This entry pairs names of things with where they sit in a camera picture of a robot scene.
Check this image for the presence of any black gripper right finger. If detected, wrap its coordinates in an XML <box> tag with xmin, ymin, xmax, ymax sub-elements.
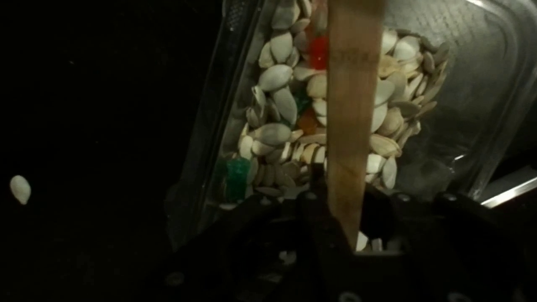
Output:
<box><xmin>361</xmin><ymin>188</ymin><xmax>537</xmax><ymax>302</ymax></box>

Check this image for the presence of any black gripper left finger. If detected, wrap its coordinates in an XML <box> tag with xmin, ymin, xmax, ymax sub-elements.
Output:
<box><xmin>151</xmin><ymin>192</ymin><xmax>359</xmax><ymax>302</ymax></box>

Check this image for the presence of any wooden cooking spoon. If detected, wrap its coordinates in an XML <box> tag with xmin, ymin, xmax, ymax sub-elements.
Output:
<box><xmin>327</xmin><ymin>0</ymin><xmax>386</xmax><ymax>247</ymax></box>

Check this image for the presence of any clear lunchbox with seeds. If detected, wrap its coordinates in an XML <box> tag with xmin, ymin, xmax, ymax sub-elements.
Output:
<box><xmin>166</xmin><ymin>0</ymin><xmax>535</xmax><ymax>245</ymax></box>

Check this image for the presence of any loose white seed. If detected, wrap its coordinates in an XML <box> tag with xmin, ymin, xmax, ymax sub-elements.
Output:
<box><xmin>8</xmin><ymin>175</ymin><xmax>32</xmax><ymax>205</ymax></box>

